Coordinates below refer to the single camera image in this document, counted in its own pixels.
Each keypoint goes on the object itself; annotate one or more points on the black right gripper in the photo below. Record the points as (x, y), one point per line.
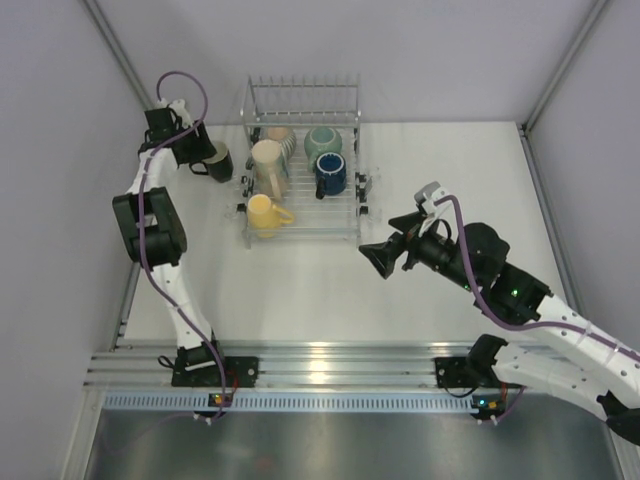
(383, 255)

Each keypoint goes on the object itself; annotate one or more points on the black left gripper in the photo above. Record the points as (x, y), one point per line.
(203, 148)

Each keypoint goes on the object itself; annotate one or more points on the black mug cream interior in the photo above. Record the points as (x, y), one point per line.
(218, 163)

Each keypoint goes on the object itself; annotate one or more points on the dark blue mug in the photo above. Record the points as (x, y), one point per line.
(330, 175)

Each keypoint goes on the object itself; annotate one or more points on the tall cream painted mug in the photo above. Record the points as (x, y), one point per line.
(270, 168)

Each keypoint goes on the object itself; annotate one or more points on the green ceramic mug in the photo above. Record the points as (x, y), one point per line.
(320, 140)

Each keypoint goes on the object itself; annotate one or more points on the cream ribbed cup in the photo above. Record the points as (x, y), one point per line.
(285, 136)

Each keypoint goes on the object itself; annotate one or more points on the yellow cream cup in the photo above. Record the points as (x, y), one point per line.
(265, 217)

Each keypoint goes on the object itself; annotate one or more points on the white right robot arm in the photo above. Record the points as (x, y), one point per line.
(599, 373)

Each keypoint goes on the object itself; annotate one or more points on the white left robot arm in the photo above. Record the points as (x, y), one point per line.
(153, 234)

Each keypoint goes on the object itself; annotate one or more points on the clear acrylic dish rack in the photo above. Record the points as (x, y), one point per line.
(303, 102)

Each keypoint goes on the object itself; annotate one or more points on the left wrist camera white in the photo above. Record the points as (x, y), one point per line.
(176, 105)

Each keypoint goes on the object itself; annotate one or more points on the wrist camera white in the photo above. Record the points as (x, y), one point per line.
(176, 105)
(426, 202)

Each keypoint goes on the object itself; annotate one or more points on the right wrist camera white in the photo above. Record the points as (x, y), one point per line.
(426, 202)

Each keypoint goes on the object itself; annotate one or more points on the aluminium mounting rail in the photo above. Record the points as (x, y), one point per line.
(286, 365)

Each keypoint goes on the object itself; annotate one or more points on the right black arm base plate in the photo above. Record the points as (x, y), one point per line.
(451, 373)

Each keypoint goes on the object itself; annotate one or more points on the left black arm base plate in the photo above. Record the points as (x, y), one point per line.
(220, 372)

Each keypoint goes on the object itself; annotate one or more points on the grey slotted cable duct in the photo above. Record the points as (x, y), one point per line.
(290, 402)

